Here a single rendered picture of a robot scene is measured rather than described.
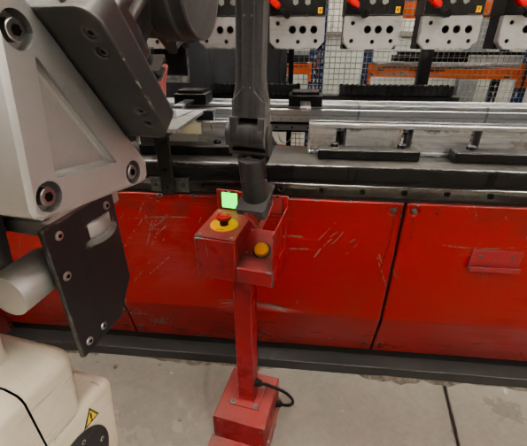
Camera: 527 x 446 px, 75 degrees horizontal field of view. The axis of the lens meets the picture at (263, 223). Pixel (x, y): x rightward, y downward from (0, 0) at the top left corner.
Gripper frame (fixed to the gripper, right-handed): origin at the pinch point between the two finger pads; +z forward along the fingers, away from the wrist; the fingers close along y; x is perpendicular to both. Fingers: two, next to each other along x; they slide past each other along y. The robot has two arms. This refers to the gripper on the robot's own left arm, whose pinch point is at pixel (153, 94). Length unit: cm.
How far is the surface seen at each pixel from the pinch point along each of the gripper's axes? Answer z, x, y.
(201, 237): 14.3, 33.8, -15.9
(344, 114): 33, -31, -54
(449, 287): 55, 26, -90
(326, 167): 21, 5, -46
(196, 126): 19.3, -8.7, -5.2
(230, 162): 20.1, 4.9, -18.2
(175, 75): 7.7, -18.4, 0.5
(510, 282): 53, 24, -108
